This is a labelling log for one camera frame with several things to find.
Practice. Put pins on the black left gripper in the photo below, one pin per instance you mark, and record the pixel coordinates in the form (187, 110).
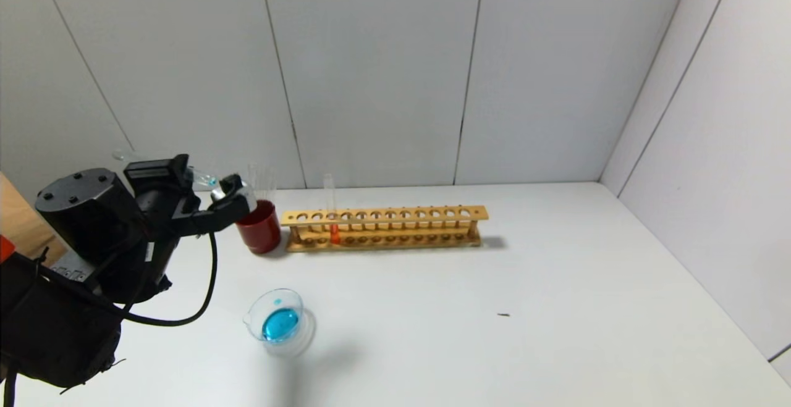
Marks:
(152, 171)

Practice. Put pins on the black and orange left arm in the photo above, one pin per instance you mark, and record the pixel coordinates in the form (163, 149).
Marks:
(86, 215)

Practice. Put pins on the wooden test tube rack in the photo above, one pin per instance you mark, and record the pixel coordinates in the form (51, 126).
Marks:
(383, 215)

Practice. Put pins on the clear glass spouted dish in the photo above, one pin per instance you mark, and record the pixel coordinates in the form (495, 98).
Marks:
(281, 323)

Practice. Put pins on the red pigment glass test tube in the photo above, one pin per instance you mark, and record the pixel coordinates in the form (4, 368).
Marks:
(334, 234)

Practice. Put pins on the dark red cup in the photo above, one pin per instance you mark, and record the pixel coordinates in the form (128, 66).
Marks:
(262, 231)

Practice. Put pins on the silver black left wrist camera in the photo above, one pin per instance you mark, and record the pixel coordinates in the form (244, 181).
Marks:
(232, 200)

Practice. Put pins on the empty clear glass test tube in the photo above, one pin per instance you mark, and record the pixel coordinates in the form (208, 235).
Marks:
(255, 183)
(269, 186)

